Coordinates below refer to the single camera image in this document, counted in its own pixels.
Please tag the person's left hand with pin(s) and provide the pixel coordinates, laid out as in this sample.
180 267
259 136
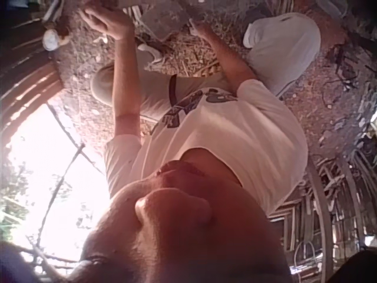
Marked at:
113 25

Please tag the person's right hand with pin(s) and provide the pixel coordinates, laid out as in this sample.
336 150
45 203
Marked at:
203 29

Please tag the grey slab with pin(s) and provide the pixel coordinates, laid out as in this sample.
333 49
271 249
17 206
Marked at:
166 19

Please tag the white round object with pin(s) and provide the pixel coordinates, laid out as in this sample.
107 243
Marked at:
51 39

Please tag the person's legs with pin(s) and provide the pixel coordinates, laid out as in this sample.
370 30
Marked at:
284 50

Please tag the dark scrap heap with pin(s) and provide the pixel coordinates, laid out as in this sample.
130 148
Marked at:
350 73

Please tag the heap of bamboo strips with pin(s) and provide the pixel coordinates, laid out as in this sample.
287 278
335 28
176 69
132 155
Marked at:
338 206

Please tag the wooden slat wall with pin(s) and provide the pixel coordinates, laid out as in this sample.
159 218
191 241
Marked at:
26 73

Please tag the thin pole frame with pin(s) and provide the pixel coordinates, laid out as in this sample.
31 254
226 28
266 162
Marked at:
77 153

